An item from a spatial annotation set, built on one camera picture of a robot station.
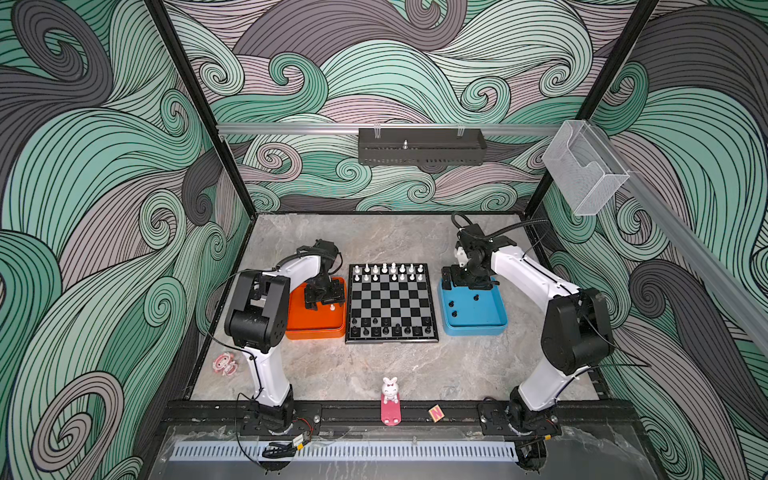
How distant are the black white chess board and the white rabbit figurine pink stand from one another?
6.1 inches

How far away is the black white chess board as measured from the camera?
34.4 inches

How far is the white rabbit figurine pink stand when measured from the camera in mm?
726
